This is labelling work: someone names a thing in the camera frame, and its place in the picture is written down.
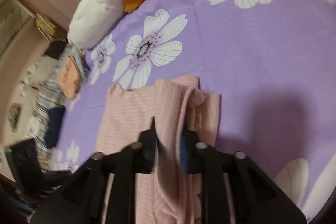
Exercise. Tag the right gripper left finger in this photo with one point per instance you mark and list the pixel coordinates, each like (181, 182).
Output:
(145, 158)

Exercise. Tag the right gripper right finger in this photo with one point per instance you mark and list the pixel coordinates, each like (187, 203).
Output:
(191, 152)

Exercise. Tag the pink striped long-sleeve top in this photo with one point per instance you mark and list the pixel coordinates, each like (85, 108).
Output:
(168, 195)

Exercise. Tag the colourful crochet item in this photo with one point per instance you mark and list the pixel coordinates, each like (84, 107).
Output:
(13, 115)

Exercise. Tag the navy blue garment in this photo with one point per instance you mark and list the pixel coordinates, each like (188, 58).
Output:
(54, 126)

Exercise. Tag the plaid grey blanket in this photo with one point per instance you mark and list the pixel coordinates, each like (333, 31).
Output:
(50, 95)

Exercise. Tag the beige pillow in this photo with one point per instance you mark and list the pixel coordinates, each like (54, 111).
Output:
(39, 71)

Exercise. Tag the orange patterned folded garment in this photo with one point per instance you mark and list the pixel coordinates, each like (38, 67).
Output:
(70, 78)

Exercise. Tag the grey folded garment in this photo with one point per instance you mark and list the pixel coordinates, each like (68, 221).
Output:
(81, 64)

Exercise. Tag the yellow pleated fabric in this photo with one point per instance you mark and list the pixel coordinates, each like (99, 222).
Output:
(45, 27)

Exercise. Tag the purple floral bedsheet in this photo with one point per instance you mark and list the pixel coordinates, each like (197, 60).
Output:
(271, 61)

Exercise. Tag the white wall shelf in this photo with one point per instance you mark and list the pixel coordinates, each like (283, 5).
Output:
(14, 17)

